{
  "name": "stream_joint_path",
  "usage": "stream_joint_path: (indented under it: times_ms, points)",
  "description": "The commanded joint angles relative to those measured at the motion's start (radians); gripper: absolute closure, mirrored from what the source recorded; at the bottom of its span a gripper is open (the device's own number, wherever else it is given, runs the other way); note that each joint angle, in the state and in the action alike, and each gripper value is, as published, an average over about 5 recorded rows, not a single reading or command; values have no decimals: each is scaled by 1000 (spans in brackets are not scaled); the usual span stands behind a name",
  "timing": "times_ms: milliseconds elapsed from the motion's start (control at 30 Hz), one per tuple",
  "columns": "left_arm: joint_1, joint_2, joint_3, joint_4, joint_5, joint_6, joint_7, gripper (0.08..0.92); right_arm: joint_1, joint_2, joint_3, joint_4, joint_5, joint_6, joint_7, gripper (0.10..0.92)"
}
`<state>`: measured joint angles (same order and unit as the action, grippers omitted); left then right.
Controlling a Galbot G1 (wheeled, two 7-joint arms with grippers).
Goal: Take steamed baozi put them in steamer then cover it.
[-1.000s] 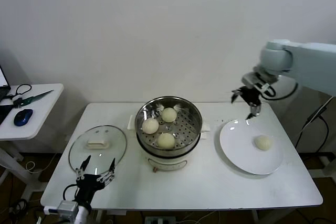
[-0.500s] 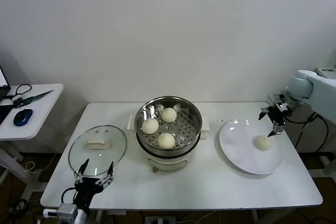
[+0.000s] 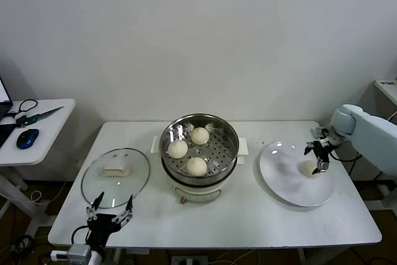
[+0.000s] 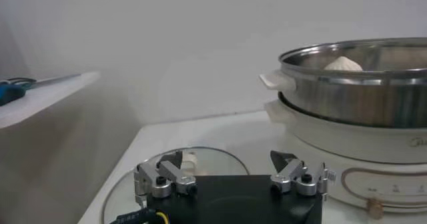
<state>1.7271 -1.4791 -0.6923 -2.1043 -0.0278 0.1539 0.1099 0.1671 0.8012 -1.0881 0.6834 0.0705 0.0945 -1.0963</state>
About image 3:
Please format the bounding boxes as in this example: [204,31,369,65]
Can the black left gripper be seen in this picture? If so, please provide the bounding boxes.
[86,192,134,249]

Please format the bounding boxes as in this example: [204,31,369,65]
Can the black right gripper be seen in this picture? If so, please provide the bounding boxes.
[303,139,332,175]

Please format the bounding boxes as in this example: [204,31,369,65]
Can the white steamed baozi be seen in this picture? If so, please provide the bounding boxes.
[190,127,210,146]
[185,156,208,177]
[167,139,189,159]
[301,159,322,179]

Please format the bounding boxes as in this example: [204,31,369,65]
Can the round glass pot lid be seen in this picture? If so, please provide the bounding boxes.
[81,148,152,209]

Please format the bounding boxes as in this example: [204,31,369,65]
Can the perforated steel steamer basket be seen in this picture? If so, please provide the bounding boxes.
[159,113,240,185]

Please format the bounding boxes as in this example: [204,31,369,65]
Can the white round plate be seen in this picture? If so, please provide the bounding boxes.
[254,141,336,207]

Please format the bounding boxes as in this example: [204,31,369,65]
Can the cream electric cooker base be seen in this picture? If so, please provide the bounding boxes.
[150,135,249,205]

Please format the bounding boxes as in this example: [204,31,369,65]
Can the white power strip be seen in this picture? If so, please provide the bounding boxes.
[171,255,208,265]

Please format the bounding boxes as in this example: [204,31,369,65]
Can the small white side table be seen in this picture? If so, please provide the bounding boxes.
[0,98,77,238]

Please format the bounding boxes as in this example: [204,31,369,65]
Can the white desk with label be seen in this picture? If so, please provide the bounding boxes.
[373,79,397,106]

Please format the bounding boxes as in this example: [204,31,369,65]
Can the large white table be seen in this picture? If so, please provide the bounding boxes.
[48,120,383,265]

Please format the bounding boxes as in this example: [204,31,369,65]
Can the blue computer mouse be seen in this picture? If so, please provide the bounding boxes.
[16,128,40,150]

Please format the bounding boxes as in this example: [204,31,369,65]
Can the black laptop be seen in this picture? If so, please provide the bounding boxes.
[0,74,18,150]

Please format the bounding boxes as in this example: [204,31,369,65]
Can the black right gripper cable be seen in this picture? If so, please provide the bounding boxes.
[328,148,360,163]

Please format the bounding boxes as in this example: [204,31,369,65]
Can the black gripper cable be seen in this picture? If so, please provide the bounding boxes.
[71,224,89,246]
[328,148,360,163]

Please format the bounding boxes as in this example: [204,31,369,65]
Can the black wall cable with adapter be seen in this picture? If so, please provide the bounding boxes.
[347,152,388,182]

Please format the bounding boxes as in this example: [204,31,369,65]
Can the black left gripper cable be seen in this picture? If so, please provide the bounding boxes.
[71,224,89,246]

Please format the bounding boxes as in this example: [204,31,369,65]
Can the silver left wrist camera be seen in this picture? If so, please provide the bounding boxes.
[50,244,92,261]

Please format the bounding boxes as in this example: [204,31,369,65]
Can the white floor cable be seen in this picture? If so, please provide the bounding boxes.
[30,181,68,206]

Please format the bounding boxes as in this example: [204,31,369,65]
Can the black floor cable bundle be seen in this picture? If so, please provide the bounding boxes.
[11,234,55,265]

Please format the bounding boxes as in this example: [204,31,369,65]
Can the black looped cable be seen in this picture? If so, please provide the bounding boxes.
[0,99,40,122]

